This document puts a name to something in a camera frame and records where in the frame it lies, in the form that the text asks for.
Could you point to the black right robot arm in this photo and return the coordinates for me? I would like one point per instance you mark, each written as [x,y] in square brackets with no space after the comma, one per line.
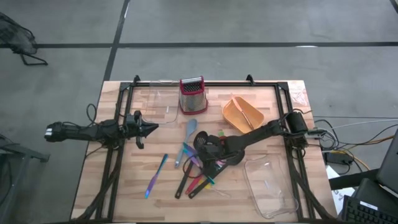
[258,133]

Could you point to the clear plastic bag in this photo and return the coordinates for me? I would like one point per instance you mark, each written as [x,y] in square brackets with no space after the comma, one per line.
[298,93]

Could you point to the teal small spatula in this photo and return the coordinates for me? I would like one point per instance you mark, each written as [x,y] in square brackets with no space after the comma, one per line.
[211,180]

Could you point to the white paper sheet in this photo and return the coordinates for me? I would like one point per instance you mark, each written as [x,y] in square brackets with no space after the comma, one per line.
[340,199]

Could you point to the red spatula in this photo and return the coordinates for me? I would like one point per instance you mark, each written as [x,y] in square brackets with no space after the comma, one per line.
[192,185]

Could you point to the grey metal stand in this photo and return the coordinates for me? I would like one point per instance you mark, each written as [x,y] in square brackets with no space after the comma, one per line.
[18,155]

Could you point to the black desk bar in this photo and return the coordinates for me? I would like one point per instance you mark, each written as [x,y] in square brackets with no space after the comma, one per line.
[351,180]

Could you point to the clear plastic bin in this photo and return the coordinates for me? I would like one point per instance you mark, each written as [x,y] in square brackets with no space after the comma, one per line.
[270,186]
[155,102]

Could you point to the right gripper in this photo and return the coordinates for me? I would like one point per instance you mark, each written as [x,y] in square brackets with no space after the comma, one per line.
[214,149]

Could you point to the black laptop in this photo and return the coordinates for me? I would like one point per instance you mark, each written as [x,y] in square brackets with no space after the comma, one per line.
[390,168]

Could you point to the black aluminium rig frame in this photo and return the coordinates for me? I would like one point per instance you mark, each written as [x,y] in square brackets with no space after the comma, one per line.
[224,84]

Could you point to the orange plastic bin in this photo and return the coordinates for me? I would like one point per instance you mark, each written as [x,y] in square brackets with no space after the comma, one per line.
[256,116]

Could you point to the black keyboard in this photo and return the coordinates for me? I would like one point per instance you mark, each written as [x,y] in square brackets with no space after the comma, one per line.
[363,213]

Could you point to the black case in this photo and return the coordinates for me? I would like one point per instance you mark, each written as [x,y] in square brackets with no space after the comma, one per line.
[373,193]

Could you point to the red steel box grater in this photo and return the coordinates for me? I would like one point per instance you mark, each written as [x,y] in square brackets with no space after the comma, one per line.
[192,101]

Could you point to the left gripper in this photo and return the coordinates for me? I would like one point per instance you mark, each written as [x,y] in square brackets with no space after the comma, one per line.
[133,127]

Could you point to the grey-blue silicone spatula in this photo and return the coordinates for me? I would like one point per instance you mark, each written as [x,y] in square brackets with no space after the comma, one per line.
[191,126]

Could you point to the black power adaptor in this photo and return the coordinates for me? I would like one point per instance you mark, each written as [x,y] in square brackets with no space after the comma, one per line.
[339,158]

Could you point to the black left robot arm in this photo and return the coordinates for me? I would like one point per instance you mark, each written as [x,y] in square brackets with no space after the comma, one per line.
[87,132]

